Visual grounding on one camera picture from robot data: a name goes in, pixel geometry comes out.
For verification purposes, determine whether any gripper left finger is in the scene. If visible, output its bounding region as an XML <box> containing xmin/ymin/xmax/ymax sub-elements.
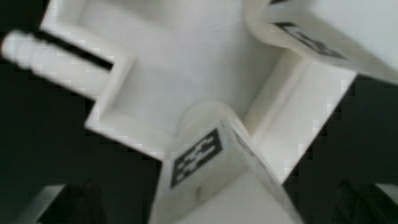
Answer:
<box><xmin>58</xmin><ymin>180</ymin><xmax>107</xmax><ymax>224</ymax></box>

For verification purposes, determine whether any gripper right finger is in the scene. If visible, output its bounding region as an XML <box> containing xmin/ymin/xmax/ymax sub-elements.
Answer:
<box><xmin>333</xmin><ymin>181</ymin><xmax>398</xmax><ymax>224</ymax></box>

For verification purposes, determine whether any white tagged chair leg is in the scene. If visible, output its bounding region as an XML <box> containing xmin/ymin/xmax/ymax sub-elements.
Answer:
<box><xmin>150</xmin><ymin>101</ymin><xmax>305</xmax><ymax>224</ymax></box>

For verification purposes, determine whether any white chair seat block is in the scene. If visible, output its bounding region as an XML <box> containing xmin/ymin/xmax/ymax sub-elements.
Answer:
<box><xmin>0</xmin><ymin>0</ymin><xmax>356</xmax><ymax>178</ymax></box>

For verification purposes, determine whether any white small chair leg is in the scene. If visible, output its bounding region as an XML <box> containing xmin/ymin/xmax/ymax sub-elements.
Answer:
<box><xmin>244</xmin><ymin>0</ymin><xmax>398</xmax><ymax>85</ymax></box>

